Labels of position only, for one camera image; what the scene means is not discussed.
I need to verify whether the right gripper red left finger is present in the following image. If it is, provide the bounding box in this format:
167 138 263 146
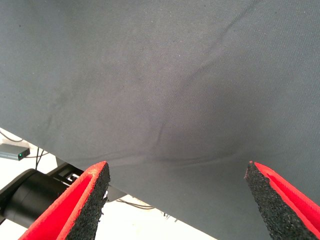
18 160 111 240

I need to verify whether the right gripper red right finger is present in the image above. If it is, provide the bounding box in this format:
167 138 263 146
244 160 320 240

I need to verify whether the small grey hub box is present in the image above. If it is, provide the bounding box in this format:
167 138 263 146
0 143 31 161

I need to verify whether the dark grey table cloth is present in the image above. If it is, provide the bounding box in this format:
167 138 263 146
0 0 320 240

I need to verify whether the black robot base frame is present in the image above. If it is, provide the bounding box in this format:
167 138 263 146
0 161 127 229

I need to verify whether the looped thin black floor cable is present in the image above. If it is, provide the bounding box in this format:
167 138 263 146
34 146 50 171

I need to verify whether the thin black hub cable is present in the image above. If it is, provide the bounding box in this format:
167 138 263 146
0 130 24 143

